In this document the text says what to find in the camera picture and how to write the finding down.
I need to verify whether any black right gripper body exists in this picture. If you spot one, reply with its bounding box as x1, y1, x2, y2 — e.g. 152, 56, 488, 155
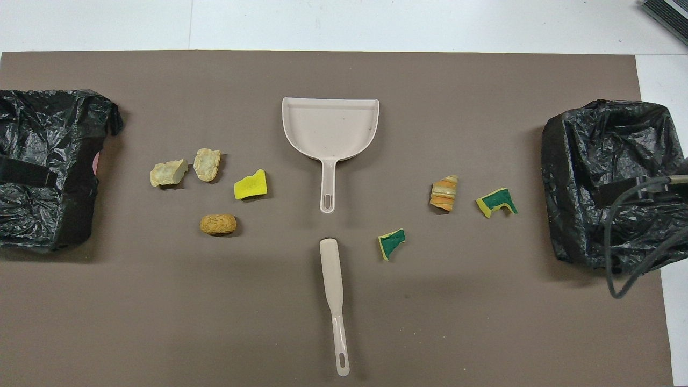
637, 176, 688, 204

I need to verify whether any notched green yellow sponge piece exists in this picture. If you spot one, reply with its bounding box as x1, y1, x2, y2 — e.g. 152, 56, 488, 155
476, 187, 518, 219

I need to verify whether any pale bread chunk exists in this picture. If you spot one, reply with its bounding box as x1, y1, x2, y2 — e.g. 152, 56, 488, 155
150, 159, 189, 188
193, 148, 221, 182

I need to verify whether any striped orange croissant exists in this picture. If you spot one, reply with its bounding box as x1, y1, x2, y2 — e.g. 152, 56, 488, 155
429, 175, 460, 212

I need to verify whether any brown bread roll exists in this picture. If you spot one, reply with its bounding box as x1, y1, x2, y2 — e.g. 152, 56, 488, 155
200, 214, 238, 236

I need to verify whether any small green yellow sponge piece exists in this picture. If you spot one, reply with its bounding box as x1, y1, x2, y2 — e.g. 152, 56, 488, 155
378, 228, 406, 261

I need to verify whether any beige plastic dustpan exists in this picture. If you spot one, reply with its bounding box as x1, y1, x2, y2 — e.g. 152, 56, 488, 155
282, 97, 380, 214

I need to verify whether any beige hand brush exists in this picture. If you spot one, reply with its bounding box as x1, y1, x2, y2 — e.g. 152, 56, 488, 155
319, 238, 350, 377

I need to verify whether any black bag lined bin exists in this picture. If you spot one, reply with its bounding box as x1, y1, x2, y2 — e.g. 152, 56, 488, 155
0, 89, 124, 253
541, 99, 688, 275

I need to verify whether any black ridged object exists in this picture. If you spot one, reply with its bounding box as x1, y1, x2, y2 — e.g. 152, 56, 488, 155
641, 0, 688, 46

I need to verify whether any brown table mat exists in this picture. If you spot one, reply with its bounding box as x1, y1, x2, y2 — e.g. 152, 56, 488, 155
0, 50, 675, 387

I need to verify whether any dark right arm cable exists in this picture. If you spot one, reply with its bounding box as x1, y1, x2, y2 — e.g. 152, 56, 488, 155
603, 175, 688, 299

